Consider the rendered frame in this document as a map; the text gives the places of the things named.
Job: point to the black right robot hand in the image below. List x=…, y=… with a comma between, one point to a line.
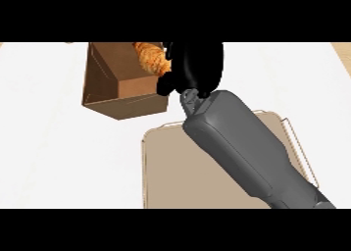
x=198, y=65

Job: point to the golden brown croissant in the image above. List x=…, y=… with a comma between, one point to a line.
x=153, y=59

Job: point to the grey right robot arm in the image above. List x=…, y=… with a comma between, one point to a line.
x=247, y=147

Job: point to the brown cardboard box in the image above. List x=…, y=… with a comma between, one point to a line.
x=121, y=88

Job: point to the beige metal tray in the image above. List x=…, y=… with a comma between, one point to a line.
x=193, y=173

